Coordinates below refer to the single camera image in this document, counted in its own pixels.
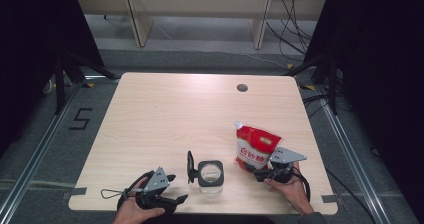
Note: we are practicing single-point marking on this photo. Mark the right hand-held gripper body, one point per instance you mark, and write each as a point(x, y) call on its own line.
point(286, 155)

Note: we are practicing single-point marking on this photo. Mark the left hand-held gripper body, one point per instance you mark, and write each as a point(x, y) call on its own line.
point(156, 182)

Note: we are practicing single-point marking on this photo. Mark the red and white sugar pouch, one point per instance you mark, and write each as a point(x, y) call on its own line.
point(256, 140)

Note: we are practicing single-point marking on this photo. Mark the glass jar with black lid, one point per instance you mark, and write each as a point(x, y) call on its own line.
point(210, 174)

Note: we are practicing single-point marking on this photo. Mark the person's right hand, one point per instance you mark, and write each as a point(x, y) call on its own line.
point(295, 192)

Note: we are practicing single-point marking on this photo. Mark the person's left hand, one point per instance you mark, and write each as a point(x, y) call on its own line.
point(133, 214)

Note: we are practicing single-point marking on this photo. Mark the grey tape piece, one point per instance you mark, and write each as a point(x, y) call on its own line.
point(75, 192)
point(329, 198)

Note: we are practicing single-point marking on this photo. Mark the yellow tape piece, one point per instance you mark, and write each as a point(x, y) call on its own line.
point(308, 87)
point(88, 84)
point(290, 65)

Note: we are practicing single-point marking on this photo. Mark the black tripod stand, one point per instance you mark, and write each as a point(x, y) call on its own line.
point(60, 84)
point(331, 84)

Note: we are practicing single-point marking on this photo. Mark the black curtain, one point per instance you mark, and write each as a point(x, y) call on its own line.
point(383, 67)
point(30, 34)

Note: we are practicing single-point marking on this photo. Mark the light wooden shelf unit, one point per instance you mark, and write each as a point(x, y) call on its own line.
point(143, 14)

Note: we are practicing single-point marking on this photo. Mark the aluminium floor rail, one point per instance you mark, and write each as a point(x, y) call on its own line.
point(40, 154)
point(350, 157)

